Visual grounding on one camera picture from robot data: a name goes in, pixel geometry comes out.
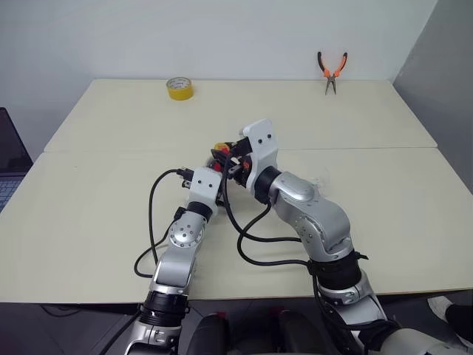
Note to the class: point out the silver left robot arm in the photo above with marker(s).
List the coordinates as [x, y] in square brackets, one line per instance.
[177, 259]

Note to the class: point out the orange black needle-nose pliers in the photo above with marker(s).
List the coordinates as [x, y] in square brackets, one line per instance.
[331, 75]

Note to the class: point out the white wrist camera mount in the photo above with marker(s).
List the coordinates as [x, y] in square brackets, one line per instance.
[203, 185]
[264, 151]

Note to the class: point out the white sneaker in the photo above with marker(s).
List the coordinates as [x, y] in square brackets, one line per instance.
[438, 305]

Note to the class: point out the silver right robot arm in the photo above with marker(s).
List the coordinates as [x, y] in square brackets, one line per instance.
[314, 207]

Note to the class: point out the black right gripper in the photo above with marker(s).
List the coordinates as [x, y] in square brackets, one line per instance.
[238, 172]

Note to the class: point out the red drink plastic bottle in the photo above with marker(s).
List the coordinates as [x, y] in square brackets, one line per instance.
[216, 167]

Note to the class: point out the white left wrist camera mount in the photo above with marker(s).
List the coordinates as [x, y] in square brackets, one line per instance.
[203, 185]

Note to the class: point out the dark laptop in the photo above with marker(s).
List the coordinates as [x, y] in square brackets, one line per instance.
[11, 155]

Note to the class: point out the yellow tape roll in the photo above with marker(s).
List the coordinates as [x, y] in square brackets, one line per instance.
[180, 88]

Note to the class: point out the dark rounded shape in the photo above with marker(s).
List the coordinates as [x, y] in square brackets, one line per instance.
[212, 334]
[295, 333]

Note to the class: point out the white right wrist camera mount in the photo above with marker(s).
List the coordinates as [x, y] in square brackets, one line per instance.
[264, 151]

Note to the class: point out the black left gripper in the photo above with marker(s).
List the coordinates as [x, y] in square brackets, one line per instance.
[186, 181]

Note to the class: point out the black trouser leg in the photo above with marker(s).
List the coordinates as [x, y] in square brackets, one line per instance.
[460, 318]

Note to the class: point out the clear plastic cup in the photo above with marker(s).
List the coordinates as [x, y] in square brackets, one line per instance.
[323, 183]

